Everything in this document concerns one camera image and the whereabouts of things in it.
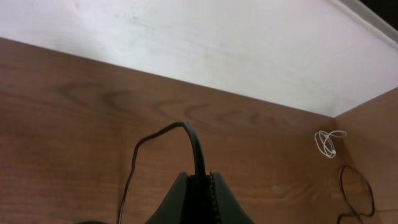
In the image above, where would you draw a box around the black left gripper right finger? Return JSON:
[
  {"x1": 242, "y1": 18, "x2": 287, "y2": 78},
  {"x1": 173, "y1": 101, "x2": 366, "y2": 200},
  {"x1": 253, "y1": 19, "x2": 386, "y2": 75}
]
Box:
[{"x1": 209, "y1": 172, "x2": 254, "y2": 224}]

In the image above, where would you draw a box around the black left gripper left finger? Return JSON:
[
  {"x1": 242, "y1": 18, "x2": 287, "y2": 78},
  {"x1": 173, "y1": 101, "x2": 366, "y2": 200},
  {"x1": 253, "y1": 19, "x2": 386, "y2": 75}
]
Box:
[{"x1": 146, "y1": 172, "x2": 189, "y2": 224}]

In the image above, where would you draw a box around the black USB cable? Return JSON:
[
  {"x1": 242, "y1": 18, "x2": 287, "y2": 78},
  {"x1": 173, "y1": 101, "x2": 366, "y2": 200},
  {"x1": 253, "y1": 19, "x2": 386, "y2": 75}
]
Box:
[
  {"x1": 337, "y1": 164, "x2": 376, "y2": 224},
  {"x1": 117, "y1": 120, "x2": 208, "y2": 224}
]

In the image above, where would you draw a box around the white cable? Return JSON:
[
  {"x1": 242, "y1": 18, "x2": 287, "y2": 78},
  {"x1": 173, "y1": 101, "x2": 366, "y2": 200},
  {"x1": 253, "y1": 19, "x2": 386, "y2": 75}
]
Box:
[{"x1": 313, "y1": 129, "x2": 348, "y2": 159}]

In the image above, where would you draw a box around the brown cardboard wall panel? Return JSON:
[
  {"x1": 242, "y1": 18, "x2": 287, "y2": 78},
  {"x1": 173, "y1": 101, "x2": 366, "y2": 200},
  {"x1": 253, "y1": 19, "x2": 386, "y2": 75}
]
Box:
[{"x1": 335, "y1": 88, "x2": 397, "y2": 223}]

